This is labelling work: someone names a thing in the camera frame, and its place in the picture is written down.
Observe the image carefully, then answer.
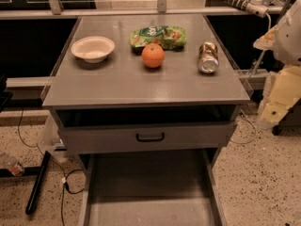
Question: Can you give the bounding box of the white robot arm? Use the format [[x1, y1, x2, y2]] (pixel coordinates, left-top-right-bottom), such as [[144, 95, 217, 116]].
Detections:
[[253, 0, 301, 129]]

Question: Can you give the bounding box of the green chip bag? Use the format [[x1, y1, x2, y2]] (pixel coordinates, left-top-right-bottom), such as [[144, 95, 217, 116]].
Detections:
[[129, 25, 187, 51]]

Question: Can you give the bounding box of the black floor cable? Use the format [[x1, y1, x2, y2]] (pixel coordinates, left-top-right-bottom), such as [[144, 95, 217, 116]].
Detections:
[[16, 109, 87, 226]]

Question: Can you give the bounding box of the orange fruit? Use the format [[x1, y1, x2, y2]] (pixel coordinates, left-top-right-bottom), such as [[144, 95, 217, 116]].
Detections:
[[141, 43, 165, 68]]

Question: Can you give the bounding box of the black bar on floor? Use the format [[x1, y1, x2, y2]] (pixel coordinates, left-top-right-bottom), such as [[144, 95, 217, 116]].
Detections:
[[25, 152, 51, 215]]

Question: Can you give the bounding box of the black drawer handle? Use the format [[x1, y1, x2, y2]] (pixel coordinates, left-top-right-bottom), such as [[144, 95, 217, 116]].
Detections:
[[135, 133, 165, 143]]

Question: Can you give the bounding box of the white paper bowl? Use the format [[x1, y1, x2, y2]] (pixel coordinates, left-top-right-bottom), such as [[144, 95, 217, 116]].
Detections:
[[71, 36, 115, 63]]

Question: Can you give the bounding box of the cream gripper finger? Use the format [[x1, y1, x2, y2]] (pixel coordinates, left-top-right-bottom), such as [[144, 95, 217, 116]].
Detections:
[[253, 26, 277, 51], [257, 65, 301, 129]]

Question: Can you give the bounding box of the open grey middle drawer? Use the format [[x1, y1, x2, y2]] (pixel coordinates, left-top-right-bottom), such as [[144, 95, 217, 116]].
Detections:
[[78, 150, 228, 226]]

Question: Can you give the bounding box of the silver soda can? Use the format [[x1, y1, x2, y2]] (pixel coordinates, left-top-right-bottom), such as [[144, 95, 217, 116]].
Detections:
[[198, 41, 219, 74]]

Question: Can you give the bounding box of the grey drawer cabinet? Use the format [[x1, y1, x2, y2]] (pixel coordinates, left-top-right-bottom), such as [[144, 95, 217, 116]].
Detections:
[[41, 13, 252, 158]]

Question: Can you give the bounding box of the white power strip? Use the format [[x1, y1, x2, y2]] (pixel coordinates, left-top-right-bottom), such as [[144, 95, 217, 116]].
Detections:
[[221, 0, 268, 18]]

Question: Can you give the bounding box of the closed grey top drawer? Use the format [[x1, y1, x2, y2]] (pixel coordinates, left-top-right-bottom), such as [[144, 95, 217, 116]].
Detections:
[[58, 121, 237, 154]]

